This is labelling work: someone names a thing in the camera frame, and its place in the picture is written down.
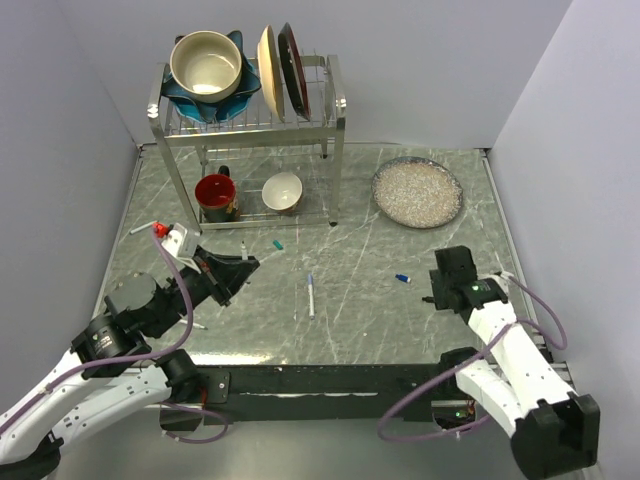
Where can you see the dark red upright plate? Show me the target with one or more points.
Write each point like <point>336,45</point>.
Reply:
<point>293,70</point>

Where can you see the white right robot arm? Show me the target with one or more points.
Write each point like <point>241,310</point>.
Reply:
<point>520,360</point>

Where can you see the steel dish rack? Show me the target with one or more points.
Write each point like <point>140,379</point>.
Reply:
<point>313,149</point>

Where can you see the grey pen at left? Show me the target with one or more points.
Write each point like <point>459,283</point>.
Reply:
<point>141,228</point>

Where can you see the red and black mug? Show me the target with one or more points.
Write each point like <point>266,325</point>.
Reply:
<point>217,197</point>

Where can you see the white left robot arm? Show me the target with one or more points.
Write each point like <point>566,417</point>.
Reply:
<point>128,357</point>

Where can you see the white marker with purple tip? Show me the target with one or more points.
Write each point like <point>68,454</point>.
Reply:
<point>311,298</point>

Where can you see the large beige bowl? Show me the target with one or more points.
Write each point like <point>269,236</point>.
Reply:
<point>207,65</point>

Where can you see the speckled brown plate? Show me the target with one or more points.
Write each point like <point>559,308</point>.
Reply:
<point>417,192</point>

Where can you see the blue flower-shaped dish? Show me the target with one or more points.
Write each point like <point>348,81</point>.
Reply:
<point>225,109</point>

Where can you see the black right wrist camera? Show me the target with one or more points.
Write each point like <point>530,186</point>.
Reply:
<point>454,267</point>

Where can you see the small pen near left arm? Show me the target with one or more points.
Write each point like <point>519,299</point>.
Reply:
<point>195,325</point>

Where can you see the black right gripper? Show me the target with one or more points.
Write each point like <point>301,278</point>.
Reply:
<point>438,289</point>

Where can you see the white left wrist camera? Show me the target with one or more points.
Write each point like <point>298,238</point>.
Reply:
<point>179,242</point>

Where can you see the white ceramic bowl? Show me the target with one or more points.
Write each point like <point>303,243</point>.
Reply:
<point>282,192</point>

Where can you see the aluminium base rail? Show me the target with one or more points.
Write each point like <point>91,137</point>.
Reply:
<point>552,430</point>

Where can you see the cream upright plate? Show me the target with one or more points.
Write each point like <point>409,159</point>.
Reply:
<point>269,71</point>

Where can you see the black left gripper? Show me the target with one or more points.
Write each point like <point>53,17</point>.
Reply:
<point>232,273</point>

